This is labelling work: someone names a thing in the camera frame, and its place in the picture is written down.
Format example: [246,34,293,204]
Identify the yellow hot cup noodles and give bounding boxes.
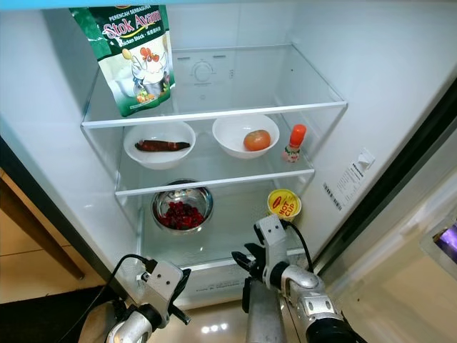
[266,188,303,219]

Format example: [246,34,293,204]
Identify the glass fridge shelf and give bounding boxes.
[81,44,348,130]
[114,127,317,198]

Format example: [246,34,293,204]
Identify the white fridge label sticker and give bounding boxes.
[321,161,368,213]

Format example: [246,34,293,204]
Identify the white crisper cover shelf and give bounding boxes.
[141,247,258,279]

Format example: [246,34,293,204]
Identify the grey robot leg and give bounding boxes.
[241,276,288,343]

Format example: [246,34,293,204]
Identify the red berries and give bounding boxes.
[159,201,206,230]

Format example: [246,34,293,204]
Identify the steel bowl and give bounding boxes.
[151,179,214,234]

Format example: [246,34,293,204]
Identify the orange red tomato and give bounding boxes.
[242,129,273,152]

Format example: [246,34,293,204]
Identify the white ceramic bowl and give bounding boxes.
[211,114,281,160]
[123,121,196,171]

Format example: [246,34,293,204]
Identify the small red-capped bottle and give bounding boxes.
[283,123,308,164]

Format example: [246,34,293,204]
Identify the dark red sausage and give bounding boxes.
[134,139,192,153]

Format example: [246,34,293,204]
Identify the black floor mat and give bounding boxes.
[0,282,119,343]

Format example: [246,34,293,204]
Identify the wooden table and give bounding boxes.
[0,170,85,280]

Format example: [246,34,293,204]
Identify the white thermostat dial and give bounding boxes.
[191,59,215,84]

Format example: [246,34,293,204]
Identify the purple drink can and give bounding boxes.
[432,222,457,262]

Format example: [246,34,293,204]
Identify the green chicken stock bag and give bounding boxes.
[69,5,176,118]

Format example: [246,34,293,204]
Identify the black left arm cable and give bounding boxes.
[57,253,159,343]

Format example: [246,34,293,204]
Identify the white fridge wall clip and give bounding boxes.
[356,148,377,172]

